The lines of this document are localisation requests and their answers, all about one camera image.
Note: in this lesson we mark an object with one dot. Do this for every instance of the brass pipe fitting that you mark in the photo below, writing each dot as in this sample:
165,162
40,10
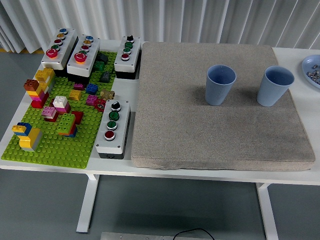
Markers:
107,94

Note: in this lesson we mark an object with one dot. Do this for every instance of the white table leg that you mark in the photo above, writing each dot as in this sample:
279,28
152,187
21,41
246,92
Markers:
86,207
268,212

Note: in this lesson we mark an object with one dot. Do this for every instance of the blue ribbed cup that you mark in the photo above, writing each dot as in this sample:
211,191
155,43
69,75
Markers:
220,90
271,92

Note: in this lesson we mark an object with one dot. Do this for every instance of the white pleated curtain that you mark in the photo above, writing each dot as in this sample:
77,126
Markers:
100,15

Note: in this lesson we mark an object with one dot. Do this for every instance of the yellow white brick stack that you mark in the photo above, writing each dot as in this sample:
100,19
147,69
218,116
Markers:
45,73

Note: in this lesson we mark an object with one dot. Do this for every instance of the green studded baseplate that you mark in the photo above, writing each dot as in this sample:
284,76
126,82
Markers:
62,152

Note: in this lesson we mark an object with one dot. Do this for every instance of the pink red brick stack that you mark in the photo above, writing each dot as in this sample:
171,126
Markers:
49,112

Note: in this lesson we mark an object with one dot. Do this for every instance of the dark green brick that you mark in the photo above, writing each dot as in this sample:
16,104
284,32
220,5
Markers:
99,65

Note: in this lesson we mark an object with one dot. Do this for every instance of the dark grey sloped brick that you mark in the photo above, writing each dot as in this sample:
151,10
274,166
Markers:
102,58

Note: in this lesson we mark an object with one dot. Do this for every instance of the small metal screw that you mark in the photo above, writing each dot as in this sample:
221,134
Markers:
315,66

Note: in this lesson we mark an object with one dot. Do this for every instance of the white pink brick stack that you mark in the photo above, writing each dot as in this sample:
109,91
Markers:
61,103

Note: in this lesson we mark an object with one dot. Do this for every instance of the five-button control box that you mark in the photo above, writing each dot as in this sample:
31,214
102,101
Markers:
66,50
91,53

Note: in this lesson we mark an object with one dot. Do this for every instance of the small metal nuts pile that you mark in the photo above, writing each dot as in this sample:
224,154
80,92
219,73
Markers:
314,75

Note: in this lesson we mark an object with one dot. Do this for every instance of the yellow blue brick tower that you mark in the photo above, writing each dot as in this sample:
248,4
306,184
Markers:
28,140

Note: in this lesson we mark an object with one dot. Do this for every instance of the four-button control box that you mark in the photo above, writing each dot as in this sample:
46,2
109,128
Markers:
132,53
120,125

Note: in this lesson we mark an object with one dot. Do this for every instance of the grey-brown fabric mat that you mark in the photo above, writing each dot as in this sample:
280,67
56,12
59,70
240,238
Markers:
187,130

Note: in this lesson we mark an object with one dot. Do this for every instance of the flat magenta brick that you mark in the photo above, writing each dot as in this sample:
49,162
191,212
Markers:
78,86

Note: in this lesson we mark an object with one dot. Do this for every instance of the red valve handwheel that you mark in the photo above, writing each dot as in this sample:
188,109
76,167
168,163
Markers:
100,104

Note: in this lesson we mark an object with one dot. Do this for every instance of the blue brick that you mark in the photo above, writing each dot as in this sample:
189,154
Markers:
91,88

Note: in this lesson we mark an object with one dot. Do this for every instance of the green-topped brick stack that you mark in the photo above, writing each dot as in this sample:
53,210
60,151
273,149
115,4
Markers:
66,123

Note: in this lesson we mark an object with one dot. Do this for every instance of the brown-topped brick tower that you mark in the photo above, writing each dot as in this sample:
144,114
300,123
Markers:
37,96

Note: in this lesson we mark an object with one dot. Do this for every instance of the blue plate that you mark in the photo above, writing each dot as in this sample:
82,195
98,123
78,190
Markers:
308,65

